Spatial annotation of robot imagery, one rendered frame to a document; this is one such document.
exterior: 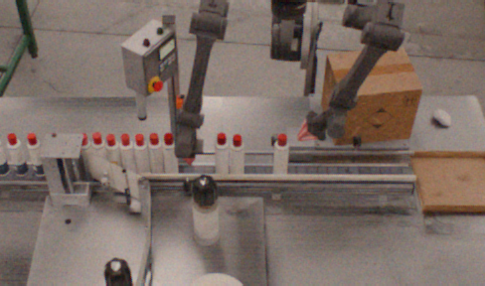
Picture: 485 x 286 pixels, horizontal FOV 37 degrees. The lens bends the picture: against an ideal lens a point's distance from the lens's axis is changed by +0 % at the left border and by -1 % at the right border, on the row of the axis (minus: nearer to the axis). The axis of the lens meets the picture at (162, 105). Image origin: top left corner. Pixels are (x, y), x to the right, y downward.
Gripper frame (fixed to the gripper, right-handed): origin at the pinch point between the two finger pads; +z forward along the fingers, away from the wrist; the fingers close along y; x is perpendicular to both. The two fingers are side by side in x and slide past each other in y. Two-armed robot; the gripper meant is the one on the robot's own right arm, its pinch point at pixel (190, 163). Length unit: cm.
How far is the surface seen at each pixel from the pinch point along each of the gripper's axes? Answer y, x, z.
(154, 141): -12.7, 5.0, -5.9
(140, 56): -13.8, 5.4, -45.8
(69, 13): -98, 221, 99
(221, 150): 11.0, 4.4, -1.8
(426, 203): 85, -3, 19
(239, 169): 17.3, 3.8, 7.8
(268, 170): 28.4, 8.3, 13.7
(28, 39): -113, 170, 80
